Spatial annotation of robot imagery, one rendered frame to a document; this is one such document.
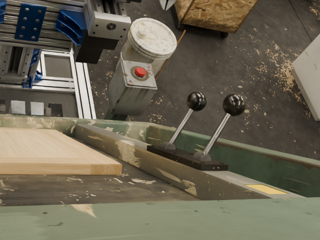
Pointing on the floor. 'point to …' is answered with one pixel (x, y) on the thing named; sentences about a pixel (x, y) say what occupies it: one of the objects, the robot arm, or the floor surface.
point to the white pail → (149, 44)
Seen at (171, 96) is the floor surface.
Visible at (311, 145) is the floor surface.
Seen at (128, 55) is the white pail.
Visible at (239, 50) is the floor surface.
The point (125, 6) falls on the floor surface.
